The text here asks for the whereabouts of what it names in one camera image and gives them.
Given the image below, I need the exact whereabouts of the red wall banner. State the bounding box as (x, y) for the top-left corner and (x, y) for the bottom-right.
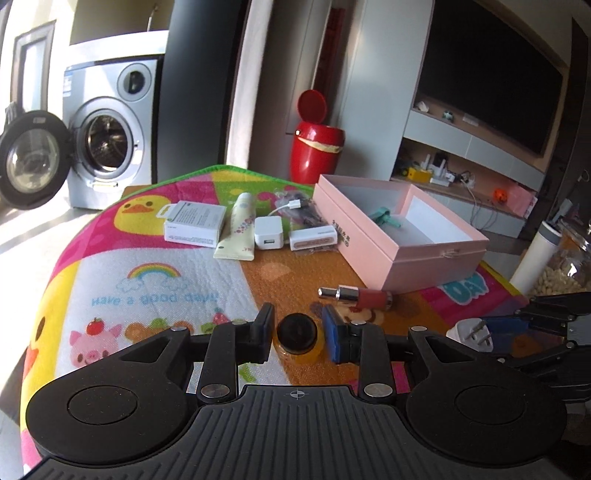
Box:
(313, 8), (345, 112)

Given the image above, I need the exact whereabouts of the clear bag with black cable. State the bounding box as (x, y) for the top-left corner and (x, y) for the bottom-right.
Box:
(272, 187), (334, 230)

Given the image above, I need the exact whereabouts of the white USB cable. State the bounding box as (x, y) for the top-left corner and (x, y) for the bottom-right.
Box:
(269, 196), (310, 218)

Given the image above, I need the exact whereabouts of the cream lotion tube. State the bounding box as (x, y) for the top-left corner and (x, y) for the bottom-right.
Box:
(213, 191), (256, 260)

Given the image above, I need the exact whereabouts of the red atomizer with silver cap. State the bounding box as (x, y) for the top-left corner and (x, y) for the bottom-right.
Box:
(318, 285), (396, 310)

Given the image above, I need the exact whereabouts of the white USB charger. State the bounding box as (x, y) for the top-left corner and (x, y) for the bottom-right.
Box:
(254, 217), (285, 251)

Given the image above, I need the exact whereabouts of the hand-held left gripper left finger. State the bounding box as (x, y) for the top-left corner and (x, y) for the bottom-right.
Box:
(111, 303), (276, 408)

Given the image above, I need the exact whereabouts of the colourful cartoon mat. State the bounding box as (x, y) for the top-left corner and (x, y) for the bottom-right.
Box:
(21, 165), (530, 480)

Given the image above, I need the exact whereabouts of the silver washing machine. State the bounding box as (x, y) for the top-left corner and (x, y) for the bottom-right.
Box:
(0, 52), (166, 212)

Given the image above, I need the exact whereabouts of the pink cardboard box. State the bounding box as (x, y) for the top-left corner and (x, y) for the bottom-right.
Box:
(313, 174), (490, 294)

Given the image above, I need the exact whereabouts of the grey TV cabinet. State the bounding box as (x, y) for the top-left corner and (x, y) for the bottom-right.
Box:
(390, 95), (549, 234)

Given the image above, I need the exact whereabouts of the small white carton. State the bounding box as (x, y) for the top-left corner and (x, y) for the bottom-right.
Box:
(163, 200), (227, 246)

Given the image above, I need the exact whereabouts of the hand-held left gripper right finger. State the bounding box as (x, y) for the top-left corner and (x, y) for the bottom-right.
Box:
(322, 305), (483, 408)

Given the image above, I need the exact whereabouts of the black television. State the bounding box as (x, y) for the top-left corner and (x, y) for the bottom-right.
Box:
(417, 0), (567, 156)

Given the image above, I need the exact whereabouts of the dark door panel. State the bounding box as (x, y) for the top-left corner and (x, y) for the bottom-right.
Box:
(151, 0), (251, 186)

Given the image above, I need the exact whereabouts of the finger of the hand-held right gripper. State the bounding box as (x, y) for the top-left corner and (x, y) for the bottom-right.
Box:
(494, 345), (591, 407)
(487, 291), (591, 352)

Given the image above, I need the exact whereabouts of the white plug adapter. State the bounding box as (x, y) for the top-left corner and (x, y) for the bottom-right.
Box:
(447, 318), (496, 354)

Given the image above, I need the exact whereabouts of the teal plastic clip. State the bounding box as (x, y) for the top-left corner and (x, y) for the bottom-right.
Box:
(371, 206), (403, 230)

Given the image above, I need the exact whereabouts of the clear jar of nuts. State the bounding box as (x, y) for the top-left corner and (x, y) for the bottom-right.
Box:
(531, 225), (591, 296)

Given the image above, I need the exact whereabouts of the white door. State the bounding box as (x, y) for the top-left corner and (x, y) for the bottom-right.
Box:
(8, 20), (57, 112)

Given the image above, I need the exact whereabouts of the small yellow bottle black cap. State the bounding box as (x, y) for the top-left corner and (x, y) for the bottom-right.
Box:
(273, 313), (319, 368)

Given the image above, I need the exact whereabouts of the pink box on shelf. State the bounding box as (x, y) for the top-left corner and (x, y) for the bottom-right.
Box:
(505, 182), (539, 218)

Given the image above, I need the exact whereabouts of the white thermos bottle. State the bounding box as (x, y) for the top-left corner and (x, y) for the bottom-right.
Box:
(509, 220), (562, 296)

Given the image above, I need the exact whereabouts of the yellow toy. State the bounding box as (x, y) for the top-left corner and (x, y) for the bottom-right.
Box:
(399, 164), (433, 186)

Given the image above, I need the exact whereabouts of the red trash bin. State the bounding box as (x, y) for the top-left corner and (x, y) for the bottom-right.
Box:
(289, 89), (346, 184)

